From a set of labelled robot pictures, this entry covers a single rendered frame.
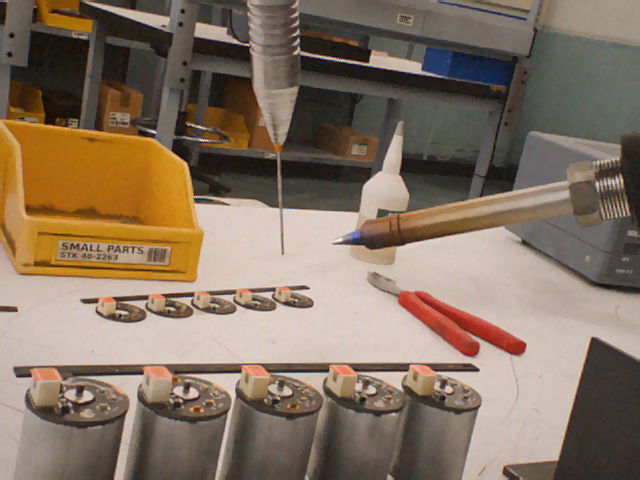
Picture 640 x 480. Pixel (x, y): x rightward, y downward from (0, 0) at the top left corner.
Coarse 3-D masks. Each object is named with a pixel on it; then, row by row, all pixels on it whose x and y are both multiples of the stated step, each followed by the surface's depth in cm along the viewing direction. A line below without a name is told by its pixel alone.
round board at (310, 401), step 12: (288, 384) 28; (300, 384) 28; (240, 396) 26; (276, 396) 26; (300, 396) 27; (312, 396) 27; (264, 408) 26; (276, 408) 26; (288, 408) 26; (300, 408) 26; (312, 408) 26
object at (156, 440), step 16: (192, 400) 25; (144, 416) 25; (160, 416) 25; (224, 416) 25; (144, 432) 25; (160, 432) 25; (176, 432) 25; (192, 432) 25; (208, 432) 25; (224, 432) 26; (128, 448) 26; (144, 448) 25; (160, 448) 25; (176, 448) 25; (192, 448) 25; (208, 448) 25; (128, 464) 26; (144, 464) 25; (160, 464) 25; (176, 464) 25; (192, 464) 25; (208, 464) 25
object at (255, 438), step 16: (272, 384) 27; (240, 400) 26; (240, 416) 26; (256, 416) 26; (272, 416) 26; (288, 416) 26; (304, 416) 26; (240, 432) 26; (256, 432) 26; (272, 432) 26; (288, 432) 26; (304, 432) 26; (240, 448) 26; (256, 448) 26; (272, 448) 26; (288, 448) 26; (304, 448) 27; (224, 464) 27; (240, 464) 26; (256, 464) 26; (272, 464) 26; (288, 464) 26; (304, 464) 27
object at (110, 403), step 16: (64, 384) 25; (96, 384) 25; (32, 400) 24; (96, 400) 24; (112, 400) 25; (128, 400) 25; (48, 416) 23; (64, 416) 23; (80, 416) 23; (96, 416) 24; (112, 416) 24
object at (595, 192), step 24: (576, 168) 23; (600, 168) 22; (528, 192) 23; (552, 192) 23; (576, 192) 22; (600, 192) 22; (624, 192) 22; (408, 216) 24; (432, 216) 24; (456, 216) 24; (480, 216) 23; (504, 216) 23; (528, 216) 23; (552, 216) 23; (576, 216) 23; (600, 216) 23; (624, 216) 22; (384, 240) 24; (408, 240) 24
